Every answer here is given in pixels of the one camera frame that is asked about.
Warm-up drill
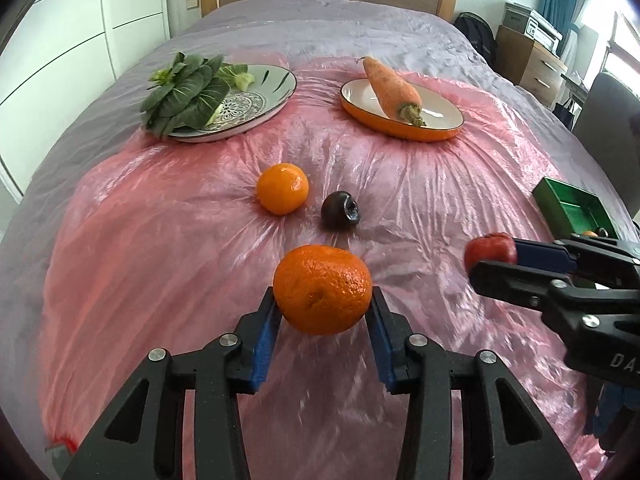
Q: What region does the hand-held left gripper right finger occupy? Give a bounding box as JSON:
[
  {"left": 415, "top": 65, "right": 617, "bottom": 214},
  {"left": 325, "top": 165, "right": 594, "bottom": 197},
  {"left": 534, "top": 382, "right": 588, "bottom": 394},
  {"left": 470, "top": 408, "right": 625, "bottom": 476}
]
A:
[{"left": 367, "top": 285, "right": 583, "bottom": 480}]

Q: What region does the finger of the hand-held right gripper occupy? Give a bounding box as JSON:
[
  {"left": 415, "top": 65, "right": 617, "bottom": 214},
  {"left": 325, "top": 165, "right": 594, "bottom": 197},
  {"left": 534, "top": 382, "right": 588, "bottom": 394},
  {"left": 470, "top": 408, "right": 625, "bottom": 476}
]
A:
[
  {"left": 515, "top": 237, "right": 640, "bottom": 288},
  {"left": 470, "top": 259, "right": 640, "bottom": 381}
]

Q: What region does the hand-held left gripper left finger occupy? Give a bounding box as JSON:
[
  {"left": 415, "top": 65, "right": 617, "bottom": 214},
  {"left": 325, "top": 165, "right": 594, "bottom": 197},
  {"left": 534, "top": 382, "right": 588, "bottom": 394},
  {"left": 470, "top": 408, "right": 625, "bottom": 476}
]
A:
[{"left": 60, "top": 285, "right": 281, "bottom": 480}]

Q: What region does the red apple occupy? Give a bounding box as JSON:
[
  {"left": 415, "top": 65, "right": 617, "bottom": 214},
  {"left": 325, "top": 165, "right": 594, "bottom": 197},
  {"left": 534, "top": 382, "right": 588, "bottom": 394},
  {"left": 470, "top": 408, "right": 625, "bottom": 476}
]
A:
[{"left": 464, "top": 233, "right": 518, "bottom": 273}]

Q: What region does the green box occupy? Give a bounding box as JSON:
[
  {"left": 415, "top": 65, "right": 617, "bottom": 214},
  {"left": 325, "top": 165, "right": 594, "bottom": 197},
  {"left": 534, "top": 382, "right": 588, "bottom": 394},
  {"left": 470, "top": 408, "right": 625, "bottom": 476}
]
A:
[{"left": 531, "top": 176, "right": 618, "bottom": 241}]

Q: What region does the large orange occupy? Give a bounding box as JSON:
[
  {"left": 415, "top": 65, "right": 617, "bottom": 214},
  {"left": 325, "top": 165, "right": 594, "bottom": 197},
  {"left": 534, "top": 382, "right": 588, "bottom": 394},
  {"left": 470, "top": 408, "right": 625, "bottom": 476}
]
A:
[{"left": 273, "top": 244, "right": 373, "bottom": 337}]

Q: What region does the red plastic sheet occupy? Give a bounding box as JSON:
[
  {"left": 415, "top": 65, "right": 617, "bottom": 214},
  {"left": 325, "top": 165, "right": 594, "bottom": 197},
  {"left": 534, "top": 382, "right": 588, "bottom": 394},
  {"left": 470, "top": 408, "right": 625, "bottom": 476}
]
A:
[{"left": 37, "top": 55, "right": 621, "bottom": 480}]

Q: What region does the grey chair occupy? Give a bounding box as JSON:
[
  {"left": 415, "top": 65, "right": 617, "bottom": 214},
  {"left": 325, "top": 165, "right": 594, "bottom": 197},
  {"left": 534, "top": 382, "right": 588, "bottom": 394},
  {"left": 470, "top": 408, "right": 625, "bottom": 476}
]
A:
[{"left": 572, "top": 72, "right": 640, "bottom": 196}]

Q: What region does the small orange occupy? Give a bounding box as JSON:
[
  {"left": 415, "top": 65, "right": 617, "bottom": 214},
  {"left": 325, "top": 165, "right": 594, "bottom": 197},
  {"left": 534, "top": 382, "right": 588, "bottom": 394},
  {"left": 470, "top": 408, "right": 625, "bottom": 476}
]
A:
[{"left": 256, "top": 162, "right": 310, "bottom": 216}]

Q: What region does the orange rimmed plate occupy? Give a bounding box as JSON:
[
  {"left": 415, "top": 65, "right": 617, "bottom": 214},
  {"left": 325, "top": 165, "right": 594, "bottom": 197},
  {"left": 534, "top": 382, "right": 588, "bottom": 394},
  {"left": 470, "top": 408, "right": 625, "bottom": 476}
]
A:
[{"left": 340, "top": 78, "right": 464, "bottom": 142}]

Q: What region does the wooden drawer cabinet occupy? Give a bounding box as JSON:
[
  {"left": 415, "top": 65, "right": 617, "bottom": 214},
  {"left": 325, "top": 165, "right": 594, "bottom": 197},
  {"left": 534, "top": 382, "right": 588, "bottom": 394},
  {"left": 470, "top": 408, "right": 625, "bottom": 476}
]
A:
[{"left": 495, "top": 25, "right": 568, "bottom": 108}]

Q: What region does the carrot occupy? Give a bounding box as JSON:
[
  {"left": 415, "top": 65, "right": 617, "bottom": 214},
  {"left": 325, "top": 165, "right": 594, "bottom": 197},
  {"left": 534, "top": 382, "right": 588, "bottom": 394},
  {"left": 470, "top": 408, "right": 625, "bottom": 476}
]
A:
[{"left": 361, "top": 56, "right": 427, "bottom": 127}]

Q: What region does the black backpack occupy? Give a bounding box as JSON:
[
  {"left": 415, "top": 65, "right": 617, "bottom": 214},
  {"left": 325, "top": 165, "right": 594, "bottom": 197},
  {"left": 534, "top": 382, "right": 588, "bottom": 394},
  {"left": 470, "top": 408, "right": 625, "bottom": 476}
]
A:
[{"left": 454, "top": 11, "right": 498, "bottom": 63}]

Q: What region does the grey printer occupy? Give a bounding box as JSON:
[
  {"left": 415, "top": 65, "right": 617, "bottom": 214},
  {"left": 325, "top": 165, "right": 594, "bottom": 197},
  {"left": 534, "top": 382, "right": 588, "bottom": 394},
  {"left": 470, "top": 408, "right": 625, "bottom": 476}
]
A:
[{"left": 502, "top": 2, "right": 563, "bottom": 51}]

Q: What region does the patterned grey plate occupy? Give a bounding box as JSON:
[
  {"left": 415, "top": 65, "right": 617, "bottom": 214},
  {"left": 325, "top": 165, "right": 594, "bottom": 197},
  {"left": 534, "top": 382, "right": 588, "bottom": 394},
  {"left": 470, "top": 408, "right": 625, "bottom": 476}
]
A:
[{"left": 167, "top": 63, "right": 297, "bottom": 143}]

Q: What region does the leafy green vegetable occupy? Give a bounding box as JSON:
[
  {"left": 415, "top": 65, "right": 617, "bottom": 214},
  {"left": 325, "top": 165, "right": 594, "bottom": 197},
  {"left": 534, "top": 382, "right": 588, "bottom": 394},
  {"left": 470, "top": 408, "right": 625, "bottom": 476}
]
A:
[{"left": 140, "top": 54, "right": 254, "bottom": 140}]

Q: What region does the grey bed blanket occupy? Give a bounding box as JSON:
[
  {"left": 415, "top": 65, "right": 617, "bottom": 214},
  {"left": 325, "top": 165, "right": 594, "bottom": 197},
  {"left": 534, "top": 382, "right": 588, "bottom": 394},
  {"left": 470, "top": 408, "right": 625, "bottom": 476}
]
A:
[{"left": 0, "top": 0, "right": 640, "bottom": 480}]

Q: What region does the white wardrobe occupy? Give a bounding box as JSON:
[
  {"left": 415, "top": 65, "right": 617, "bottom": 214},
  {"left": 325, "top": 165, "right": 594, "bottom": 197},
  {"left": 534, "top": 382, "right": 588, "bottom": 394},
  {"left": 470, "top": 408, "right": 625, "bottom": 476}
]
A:
[{"left": 0, "top": 0, "right": 176, "bottom": 201}]

